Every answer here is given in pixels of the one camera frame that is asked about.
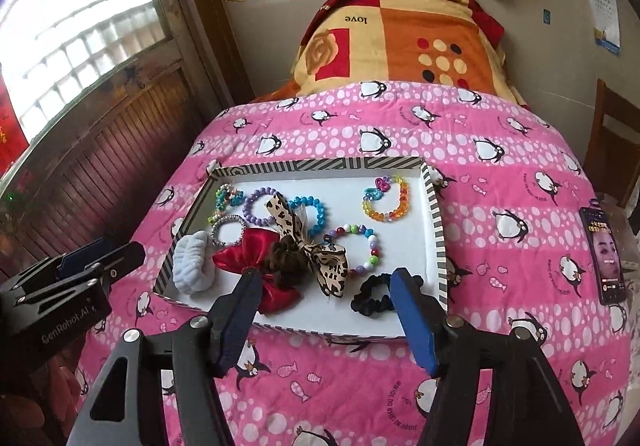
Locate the blue bead bracelet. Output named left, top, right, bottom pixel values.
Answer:
left=289, top=196, right=327, bottom=237

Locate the light blue fluffy scrunchie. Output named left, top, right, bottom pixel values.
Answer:
left=173, top=231, right=222, bottom=297

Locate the red satin bow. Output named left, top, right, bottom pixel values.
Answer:
left=212, top=227, right=303, bottom=315

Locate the red paper decoration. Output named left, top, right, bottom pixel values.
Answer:
left=0, top=80, right=29, bottom=167

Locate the smartphone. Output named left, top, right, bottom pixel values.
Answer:
left=579, top=198, right=627, bottom=305

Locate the green multicolour bead bracelet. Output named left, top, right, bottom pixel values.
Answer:
left=207, top=182, right=244, bottom=223

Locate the orange patterned blanket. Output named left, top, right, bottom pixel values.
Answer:
left=250, top=0, right=531, bottom=109

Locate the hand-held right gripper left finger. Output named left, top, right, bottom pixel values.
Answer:
left=75, top=268, right=264, bottom=446

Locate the window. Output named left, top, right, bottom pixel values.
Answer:
left=0, top=0, right=182, bottom=169

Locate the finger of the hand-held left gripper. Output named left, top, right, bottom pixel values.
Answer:
left=56, top=238, right=121, bottom=279
left=82, top=242, right=147, bottom=287

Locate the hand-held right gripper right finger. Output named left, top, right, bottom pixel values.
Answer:
left=390, top=267, right=586, bottom=446

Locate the pastel round bead bracelet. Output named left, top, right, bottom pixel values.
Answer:
left=322, top=224, right=383, bottom=277

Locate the purple bead bracelet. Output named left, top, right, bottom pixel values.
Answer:
left=242, top=187, right=281, bottom=227

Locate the pink penguin blanket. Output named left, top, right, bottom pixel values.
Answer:
left=75, top=80, right=636, bottom=446

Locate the wooden chair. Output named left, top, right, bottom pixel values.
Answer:
left=582, top=78, right=640, bottom=207

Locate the black scrunchie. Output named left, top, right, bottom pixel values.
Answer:
left=351, top=272, right=425, bottom=317

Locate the striped cardboard box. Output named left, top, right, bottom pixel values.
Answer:
left=151, top=157, right=447, bottom=339

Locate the leopard bow brown scrunchie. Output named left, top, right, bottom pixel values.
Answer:
left=265, top=193, right=349, bottom=299

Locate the clear rainbow bead bracelet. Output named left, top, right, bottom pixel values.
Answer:
left=362, top=174, right=408, bottom=223

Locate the silver braided hair tie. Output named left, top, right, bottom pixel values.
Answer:
left=211, top=214, right=248, bottom=247

